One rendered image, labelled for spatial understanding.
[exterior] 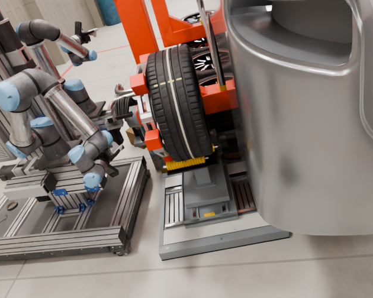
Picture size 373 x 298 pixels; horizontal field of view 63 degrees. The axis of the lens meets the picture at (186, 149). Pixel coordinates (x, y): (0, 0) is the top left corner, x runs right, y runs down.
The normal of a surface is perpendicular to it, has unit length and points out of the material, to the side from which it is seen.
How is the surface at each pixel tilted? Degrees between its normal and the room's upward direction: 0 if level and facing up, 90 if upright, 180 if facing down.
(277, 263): 0
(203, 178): 90
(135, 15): 90
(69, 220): 0
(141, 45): 90
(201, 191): 0
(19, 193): 90
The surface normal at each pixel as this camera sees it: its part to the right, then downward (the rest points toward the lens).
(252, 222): -0.24, -0.79
